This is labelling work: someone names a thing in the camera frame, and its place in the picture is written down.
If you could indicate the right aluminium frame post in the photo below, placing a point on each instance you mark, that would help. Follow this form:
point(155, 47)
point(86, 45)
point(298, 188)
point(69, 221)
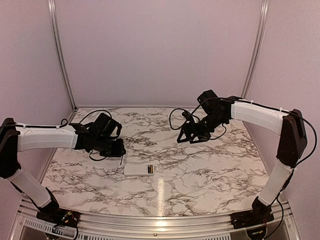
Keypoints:
point(260, 33)

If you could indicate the white remote control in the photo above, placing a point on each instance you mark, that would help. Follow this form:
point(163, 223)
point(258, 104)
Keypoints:
point(137, 170)

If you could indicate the front aluminium rail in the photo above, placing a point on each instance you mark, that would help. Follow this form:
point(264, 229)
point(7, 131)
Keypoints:
point(279, 225)

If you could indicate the white battery compartment cover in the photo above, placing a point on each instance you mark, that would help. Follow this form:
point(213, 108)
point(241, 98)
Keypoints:
point(190, 162)

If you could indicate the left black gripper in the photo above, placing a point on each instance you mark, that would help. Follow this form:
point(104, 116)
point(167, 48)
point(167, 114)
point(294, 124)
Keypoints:
point(118, 151)

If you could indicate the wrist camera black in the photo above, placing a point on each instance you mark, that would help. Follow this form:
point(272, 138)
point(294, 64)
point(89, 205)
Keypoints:
point(187, 115)
point(107, 127)

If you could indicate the aluminium frame post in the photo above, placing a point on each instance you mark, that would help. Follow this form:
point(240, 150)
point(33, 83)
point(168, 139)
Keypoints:
point(260, 33)
point(59, 52)

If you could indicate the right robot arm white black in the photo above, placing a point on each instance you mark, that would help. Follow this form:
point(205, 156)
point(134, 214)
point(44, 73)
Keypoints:
point(287, 125)

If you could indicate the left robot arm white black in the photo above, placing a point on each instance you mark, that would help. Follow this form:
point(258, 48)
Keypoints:
point(17, 137)

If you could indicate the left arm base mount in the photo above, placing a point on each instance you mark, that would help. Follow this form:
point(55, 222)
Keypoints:
point(60, 217)

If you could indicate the black gold battery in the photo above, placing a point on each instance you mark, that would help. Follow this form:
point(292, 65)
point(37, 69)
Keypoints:
point(150, 169)

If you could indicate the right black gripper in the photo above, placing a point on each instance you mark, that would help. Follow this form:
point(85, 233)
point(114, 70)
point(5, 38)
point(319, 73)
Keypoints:
point(202, 137)

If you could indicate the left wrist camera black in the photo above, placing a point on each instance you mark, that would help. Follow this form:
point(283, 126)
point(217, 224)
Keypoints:
point(107, 127)

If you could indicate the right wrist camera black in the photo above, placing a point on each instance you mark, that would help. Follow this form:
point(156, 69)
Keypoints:
point(187, 115)

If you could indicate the left aluminium frame post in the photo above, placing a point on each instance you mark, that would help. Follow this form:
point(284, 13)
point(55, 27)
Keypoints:
point(59, 52)

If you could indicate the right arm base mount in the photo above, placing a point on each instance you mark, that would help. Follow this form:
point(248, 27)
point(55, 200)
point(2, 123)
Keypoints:
point(247, 218)

